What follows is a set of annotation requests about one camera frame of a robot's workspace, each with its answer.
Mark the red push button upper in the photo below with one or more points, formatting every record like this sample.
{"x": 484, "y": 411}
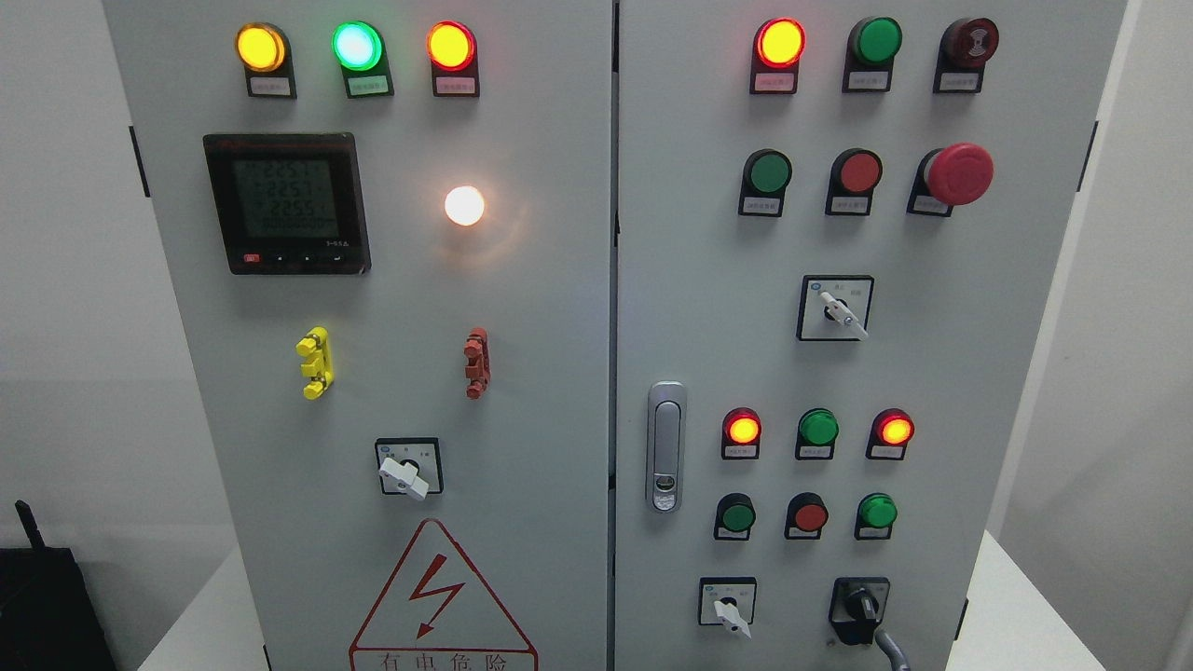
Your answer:
{"x": 853, "y": 177}

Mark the black box with antenna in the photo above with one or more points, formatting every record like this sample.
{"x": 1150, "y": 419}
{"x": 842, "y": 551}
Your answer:
{"x": 47, "y": 619}

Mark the silver door latch handle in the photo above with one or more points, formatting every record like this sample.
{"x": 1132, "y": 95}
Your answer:
{"x": 665, "y": 440}

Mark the green lit indicator lamp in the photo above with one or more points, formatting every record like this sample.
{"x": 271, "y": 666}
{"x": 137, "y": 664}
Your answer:
{"x": 360, "y": 52}

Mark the green lamp lower middle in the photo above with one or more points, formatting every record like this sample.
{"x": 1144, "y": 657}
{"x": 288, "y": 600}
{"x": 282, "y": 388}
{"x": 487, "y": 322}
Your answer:
{"x": 816, "y": 435}

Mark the red push button lower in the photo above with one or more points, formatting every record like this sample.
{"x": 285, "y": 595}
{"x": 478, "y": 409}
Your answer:
{"x": 806, "y": 516}

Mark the red terminal clip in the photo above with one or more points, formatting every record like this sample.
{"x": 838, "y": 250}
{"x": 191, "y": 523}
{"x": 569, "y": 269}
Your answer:
{"x": 477, "y": 367}

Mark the black rotary knob switch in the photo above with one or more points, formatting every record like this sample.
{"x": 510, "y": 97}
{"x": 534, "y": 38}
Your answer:
{"x": 857, "y": 608}

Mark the yellow terminal clip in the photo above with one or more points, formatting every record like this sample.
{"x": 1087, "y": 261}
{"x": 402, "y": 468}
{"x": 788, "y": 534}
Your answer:
{"x": 317, "y": 365}

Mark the red lamp lower right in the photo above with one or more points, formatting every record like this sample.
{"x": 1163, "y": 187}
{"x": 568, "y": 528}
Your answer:
{"x": 891, "y": 432}

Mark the white selector switch upper right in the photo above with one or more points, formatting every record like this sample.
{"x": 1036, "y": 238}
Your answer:
{"x": 835, "y": 307}

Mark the white selector switch left door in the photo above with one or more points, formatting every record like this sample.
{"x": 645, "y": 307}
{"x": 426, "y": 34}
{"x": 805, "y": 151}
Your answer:
{"x": 410, "y": 466}

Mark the white selector switch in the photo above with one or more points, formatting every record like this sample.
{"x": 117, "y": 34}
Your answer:
{"x": 835, "y": 307}
{"x": 728, "y": 603}

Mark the red lit lamp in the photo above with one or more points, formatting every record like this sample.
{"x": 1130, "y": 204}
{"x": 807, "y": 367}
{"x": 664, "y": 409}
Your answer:
{"x": 741, "y": 435}
{"x": 775, "y": 57}

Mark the yellow indicator lamp top left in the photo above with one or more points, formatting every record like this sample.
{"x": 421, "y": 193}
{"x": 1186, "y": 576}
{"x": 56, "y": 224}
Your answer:
{"x": 267, "y": 60}

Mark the red lit lamp right top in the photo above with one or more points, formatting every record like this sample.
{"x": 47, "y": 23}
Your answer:
{"x": 775, "y": 57}

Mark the red high voltage warning sticker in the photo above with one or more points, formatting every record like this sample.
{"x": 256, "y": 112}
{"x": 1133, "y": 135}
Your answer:
{"x": 437, "y": 612}

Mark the white selector switch bottom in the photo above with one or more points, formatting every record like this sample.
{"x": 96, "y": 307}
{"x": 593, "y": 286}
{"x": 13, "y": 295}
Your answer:
{"x": 728, "y": 603}

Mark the grey electrical control cabinet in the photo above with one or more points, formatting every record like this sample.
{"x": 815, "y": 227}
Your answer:
{"x": 609, "y": 140}

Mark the green push button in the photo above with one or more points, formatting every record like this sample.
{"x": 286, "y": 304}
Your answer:
{"x": 765, "y": 177}
{"x": 734, "y": 517}

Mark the black digital power meter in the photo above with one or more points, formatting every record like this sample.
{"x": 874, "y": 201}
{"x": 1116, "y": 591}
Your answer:
{"x": 289, "y": 203}

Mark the white lit round lamp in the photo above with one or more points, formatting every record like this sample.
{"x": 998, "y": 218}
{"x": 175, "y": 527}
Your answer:
{"x": 464, "y": 205}

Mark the red lit lamp lower left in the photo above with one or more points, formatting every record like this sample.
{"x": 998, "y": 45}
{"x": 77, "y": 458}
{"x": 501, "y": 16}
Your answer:
{"x": 741, "y": 435}

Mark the green push button upper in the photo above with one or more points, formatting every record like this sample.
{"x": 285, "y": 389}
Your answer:
{"x": 765, "y": 177}

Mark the dark red buzzer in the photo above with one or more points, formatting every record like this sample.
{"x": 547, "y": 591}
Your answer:
{"x": 964, "y": 49}

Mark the green push button lower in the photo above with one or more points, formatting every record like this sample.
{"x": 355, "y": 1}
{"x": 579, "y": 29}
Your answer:
{"x": 734, "y": 517}

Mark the green lamp right top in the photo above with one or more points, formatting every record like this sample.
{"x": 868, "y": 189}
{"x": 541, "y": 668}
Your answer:
{"x": 870, "y": 52}

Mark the red lit lamp left door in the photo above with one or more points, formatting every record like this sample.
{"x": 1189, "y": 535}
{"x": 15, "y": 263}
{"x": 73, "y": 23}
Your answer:
{"x": 453, "y": 57}

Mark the red push button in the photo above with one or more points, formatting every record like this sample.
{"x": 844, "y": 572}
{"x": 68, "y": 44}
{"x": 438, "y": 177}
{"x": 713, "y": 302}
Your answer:
{"x": 853, "y": 177}
{"x": 806, "y": 516}

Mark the green lamp bottom right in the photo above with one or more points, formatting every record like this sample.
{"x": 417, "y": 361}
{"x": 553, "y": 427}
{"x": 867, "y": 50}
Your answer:
{"x": 875, "y": 518}

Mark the red emergency stop mushroom button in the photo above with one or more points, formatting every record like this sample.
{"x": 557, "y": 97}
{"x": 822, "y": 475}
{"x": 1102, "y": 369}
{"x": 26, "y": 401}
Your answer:
{"x": 950, "y": 177}

